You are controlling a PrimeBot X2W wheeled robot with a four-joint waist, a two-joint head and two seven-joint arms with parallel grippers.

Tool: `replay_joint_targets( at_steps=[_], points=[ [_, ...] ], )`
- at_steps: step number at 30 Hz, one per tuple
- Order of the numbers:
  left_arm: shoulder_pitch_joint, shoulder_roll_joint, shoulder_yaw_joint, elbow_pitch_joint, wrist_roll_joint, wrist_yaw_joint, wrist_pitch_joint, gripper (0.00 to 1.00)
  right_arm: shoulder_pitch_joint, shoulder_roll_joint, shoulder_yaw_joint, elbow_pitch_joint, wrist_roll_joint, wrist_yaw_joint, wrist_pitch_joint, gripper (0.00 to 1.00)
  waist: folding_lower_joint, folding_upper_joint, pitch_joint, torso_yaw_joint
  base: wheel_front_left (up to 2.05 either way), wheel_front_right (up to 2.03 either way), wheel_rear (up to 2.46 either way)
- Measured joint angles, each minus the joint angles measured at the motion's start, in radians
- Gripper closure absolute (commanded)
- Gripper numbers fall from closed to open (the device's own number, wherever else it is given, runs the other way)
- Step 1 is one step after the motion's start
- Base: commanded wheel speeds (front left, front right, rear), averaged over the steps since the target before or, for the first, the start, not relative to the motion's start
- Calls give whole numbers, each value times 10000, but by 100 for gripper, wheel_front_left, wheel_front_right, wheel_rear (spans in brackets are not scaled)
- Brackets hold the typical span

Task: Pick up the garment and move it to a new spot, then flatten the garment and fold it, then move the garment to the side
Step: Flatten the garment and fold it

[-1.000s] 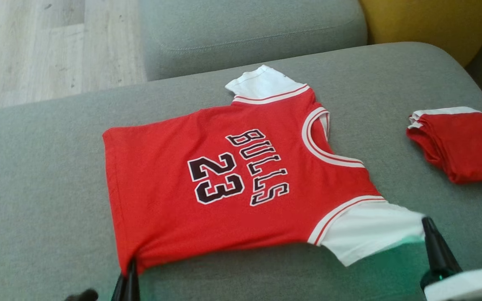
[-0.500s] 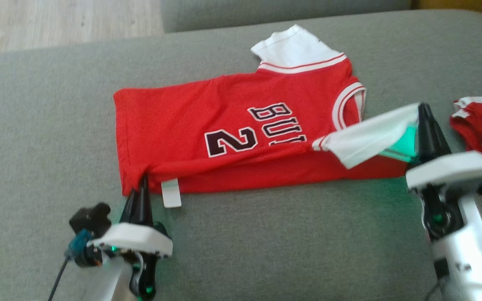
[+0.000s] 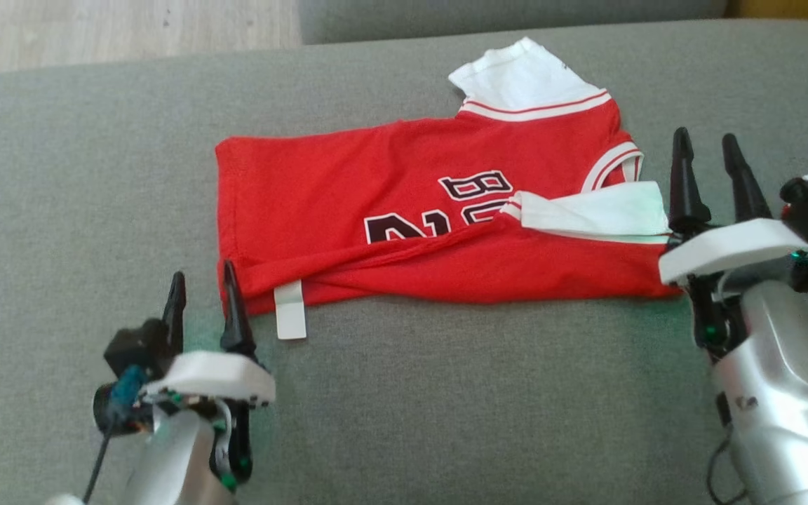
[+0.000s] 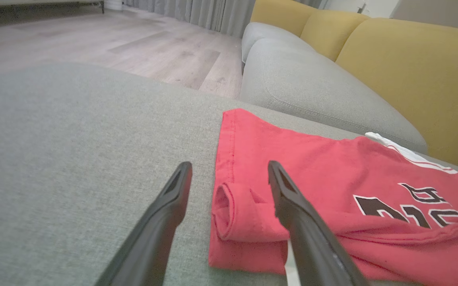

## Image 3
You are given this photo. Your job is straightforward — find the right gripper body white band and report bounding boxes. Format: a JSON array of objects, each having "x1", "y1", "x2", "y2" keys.
[{"x1": 659, "y1": 219, "x2": 808, "y2": 362}]

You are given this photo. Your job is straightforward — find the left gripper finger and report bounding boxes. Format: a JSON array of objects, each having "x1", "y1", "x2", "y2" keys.
[
  {"x1": 220, "y1": 261, "x2": 257, "y2": 360},
  {"x1": 162, "y1": 271, "x2": 187, "y2": 355}
]

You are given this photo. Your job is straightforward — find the left black cable blue plug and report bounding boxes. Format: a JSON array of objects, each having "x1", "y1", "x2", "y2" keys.
[{"x1": 81, "y1": 365, "x2": 149, "y2": 505}]

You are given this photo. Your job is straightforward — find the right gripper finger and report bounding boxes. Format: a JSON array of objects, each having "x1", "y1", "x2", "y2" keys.
[
  {"x1": 669, "y1": 128, "x2": 712, "y2": 236},
  {"x1": 722, "y1": 133, "x2": 773, "y2": 222}
]

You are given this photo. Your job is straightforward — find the red basketball jersey white trim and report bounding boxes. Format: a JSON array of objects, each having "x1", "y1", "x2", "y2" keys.
[{"x1": 215, "y1": 36, "x2": 682, "y2": 341}]

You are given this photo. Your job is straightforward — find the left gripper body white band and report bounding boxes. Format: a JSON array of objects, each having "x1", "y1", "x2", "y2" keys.
[{"x1": 143, "y1": 351, "x2": 276, "y2": 492}]

